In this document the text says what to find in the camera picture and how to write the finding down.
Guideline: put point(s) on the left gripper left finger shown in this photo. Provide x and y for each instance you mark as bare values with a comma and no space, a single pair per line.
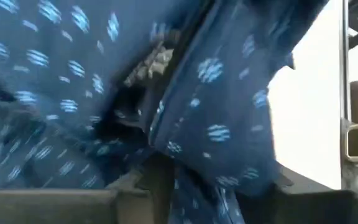
57,207

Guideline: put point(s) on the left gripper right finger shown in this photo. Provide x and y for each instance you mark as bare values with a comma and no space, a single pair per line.
306,207

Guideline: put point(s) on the aluminium frame post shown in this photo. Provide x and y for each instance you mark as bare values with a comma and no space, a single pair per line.
345,77

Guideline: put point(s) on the navy dotted button shirt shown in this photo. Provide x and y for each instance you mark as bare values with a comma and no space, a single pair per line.
213,109

